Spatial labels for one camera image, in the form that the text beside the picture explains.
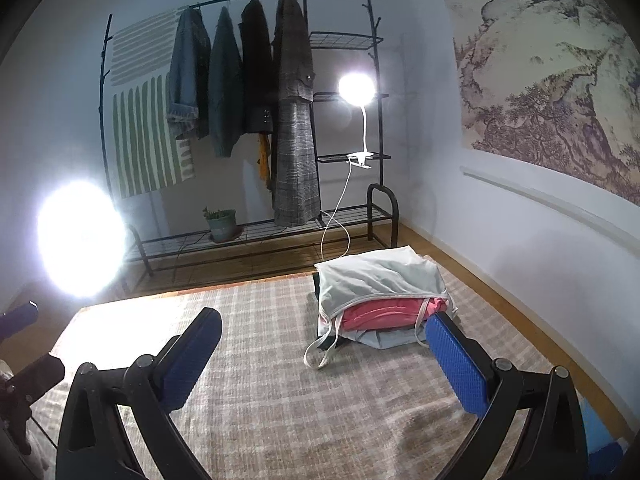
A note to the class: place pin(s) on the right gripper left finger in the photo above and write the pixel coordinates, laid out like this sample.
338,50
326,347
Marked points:
93,443

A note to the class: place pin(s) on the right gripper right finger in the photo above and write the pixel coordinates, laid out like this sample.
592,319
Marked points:
552,443

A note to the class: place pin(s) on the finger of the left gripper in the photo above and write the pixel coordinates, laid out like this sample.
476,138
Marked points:
16,320
37,378

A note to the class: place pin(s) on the cream white cloth garment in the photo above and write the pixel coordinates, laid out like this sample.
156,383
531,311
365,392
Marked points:
382,274

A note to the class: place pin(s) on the black metal clothes rack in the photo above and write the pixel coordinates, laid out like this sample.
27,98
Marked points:
367,214

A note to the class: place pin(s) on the plaid beige bed blanket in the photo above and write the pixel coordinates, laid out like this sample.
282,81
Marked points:
257,412

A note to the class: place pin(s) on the potted green plant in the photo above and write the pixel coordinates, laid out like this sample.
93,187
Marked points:
222,224

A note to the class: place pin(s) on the dark green folded garment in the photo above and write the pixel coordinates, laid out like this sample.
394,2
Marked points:
324,326

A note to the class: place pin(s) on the red folded garment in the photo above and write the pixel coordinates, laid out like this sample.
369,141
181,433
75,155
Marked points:
387,314

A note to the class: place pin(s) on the green striped hanging towel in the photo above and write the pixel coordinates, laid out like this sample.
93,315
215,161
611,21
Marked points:
146,157

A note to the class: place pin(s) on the blue denim hanging jacket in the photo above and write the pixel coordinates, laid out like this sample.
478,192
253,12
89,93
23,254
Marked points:
187,94

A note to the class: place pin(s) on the yellow hanging scarf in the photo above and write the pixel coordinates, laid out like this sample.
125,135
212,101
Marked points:
263,161

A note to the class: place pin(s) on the dark green hanging jacket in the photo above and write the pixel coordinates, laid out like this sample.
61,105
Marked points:
225,88

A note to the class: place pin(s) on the black hanging jacket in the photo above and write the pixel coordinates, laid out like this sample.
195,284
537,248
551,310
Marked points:
258,72

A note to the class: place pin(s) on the white ring light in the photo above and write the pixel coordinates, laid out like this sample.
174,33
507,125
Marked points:
81,238

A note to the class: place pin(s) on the landscape painting wall tapestry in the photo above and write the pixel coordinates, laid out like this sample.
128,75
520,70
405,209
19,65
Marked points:
554,83

